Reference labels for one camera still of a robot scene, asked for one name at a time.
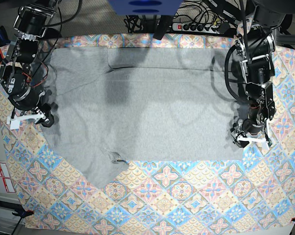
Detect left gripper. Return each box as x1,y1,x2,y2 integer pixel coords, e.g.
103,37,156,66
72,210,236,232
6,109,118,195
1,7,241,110
230,118,272,150

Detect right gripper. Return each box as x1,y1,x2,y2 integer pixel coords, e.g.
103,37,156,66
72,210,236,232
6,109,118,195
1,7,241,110
6,88,54,129

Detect grey T-shirt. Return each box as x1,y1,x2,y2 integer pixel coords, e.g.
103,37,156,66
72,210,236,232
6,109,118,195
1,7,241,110
43,47,246,188

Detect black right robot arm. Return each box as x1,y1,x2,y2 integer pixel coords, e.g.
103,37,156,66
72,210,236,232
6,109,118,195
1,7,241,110
0,0,60,130

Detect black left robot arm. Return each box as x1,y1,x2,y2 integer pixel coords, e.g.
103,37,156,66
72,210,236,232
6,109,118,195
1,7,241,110
224,0,286,150

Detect patterned tile tablecloth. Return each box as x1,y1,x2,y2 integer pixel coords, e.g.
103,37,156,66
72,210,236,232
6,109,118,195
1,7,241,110
0,47,295,235

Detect red white label stickers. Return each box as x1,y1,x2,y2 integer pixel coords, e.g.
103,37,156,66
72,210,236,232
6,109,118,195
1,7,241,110
0,162,15,193

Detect black orange clamp lower left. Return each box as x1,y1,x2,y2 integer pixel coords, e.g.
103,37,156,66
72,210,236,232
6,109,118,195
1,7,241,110
12,210,34,218

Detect white power strip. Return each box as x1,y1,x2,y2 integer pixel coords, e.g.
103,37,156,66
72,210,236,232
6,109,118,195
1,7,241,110
171,23,219,34

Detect black support bracket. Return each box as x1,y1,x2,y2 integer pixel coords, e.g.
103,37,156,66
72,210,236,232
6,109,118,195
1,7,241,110
153,15,173,40

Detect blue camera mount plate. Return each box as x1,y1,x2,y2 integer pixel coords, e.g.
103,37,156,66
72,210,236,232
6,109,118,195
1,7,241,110
108,0,182,15

